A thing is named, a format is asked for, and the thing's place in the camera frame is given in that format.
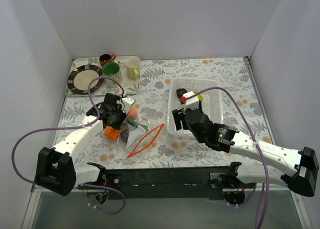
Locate fake orange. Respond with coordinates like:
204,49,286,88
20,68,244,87
103,126,120,142

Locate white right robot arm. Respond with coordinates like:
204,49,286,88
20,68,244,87
172,109,320,197

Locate fake green cucumber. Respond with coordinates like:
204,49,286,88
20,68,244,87
126,118,149,131

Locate pale yellow mug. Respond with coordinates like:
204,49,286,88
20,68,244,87
125,57,141,79

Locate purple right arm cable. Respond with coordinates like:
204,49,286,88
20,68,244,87
181,86,271,229

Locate fake red peach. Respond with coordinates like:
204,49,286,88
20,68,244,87
128,106,138,120

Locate small brown orange cup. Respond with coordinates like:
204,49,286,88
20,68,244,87
99,54,116,66

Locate floral tablecloth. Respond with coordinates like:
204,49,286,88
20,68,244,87
54,57,276,169

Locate brown striped plate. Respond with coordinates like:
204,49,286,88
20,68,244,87
67,64,103,95

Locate floral serving tray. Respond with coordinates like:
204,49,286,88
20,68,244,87
70,55,141,96

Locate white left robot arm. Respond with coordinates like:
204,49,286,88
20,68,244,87
34,93,134,196

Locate white plastic basket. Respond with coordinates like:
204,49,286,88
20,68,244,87
166,77,223,140

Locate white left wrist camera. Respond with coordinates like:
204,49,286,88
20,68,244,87
120,97,135,115

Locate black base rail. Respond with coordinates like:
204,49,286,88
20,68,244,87
77,166,258,202

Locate green floral mug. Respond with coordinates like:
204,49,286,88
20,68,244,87
102,62,123,88

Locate clear zip top bag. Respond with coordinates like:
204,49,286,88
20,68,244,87
118,105,166,158

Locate fake dark purple plum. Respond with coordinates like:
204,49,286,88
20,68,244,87
175,88,187,99

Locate fake green lime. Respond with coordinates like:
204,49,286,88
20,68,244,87
197,94,203,102

